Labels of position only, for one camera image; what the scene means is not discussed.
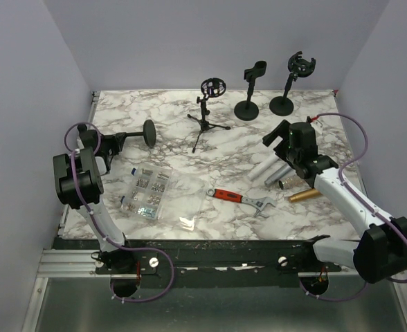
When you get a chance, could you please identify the black tripod shock mount stand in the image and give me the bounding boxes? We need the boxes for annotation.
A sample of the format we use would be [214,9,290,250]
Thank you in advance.
[187,77,231,153]

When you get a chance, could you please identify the red handle adjustable wrench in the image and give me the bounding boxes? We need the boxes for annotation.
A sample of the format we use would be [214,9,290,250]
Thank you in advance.
[206,188,277,218]

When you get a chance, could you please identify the small clear plastic bag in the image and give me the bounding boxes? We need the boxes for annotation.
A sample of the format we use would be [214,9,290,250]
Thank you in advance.
[179,216,195,232]

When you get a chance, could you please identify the white microphone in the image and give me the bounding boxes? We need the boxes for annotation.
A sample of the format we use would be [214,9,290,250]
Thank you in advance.
[246,154,279,181]

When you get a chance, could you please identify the black shock mount round stand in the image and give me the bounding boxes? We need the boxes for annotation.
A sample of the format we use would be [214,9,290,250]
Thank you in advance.
[269,51,316,116]

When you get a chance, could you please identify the silver condenser microphone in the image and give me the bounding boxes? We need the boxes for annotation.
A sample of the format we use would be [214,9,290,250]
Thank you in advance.
[264,165,292,187]

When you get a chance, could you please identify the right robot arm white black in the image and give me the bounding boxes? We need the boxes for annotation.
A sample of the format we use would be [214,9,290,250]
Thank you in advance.
[262,118,407,284]

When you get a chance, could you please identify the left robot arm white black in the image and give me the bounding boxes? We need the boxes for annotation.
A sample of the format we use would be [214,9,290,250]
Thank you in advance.
[53,122,136,273]

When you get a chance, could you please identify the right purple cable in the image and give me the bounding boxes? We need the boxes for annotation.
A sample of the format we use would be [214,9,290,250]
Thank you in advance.
[298,112,407,302]

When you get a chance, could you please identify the glitter rhinestone microphone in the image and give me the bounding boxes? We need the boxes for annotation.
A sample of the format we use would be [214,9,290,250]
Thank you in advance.
[278,175,305,190]

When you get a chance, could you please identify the clear screw organizer box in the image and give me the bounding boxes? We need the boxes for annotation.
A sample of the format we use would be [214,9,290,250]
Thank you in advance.
[120,163,172,221]

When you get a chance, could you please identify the black clip stand round base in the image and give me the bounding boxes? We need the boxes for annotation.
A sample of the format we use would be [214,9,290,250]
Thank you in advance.
[116,120,156,148]

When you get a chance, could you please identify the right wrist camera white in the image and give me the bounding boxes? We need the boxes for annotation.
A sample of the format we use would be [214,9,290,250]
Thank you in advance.
[306,116,323,135]

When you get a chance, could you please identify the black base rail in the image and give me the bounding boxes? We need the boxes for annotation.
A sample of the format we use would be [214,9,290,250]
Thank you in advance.
[53,238,340,290]

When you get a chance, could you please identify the gold microphone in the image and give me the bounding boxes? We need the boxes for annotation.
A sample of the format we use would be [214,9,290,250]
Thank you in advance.
[288,188,322,203]

